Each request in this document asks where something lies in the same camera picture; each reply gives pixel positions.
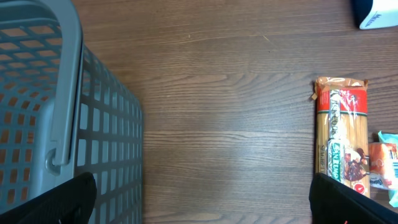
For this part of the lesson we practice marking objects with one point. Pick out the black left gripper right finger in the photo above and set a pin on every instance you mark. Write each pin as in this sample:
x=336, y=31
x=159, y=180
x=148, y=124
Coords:
x=333, y=202

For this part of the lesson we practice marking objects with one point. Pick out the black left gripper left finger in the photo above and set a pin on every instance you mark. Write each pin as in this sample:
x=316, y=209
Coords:
x=71, y=202

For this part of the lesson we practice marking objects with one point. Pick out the spaghetti pasta packet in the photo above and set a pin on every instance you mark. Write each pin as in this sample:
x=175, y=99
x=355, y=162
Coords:
x=342, y=131

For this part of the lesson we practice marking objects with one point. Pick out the small orange snack packet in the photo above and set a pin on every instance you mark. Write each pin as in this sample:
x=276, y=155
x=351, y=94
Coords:
x=376, y=165

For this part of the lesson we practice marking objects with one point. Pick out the teal snack packet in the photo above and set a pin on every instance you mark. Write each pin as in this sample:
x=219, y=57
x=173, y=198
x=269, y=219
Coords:
x=389, y=177

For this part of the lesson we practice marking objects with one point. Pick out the white barcode scanner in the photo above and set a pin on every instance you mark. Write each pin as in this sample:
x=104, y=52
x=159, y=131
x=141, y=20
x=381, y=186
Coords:
x=374, y=14

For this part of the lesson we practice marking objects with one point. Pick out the dark grey plastic basket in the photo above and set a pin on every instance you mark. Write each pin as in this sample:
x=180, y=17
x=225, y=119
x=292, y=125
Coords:
x=63, y=113

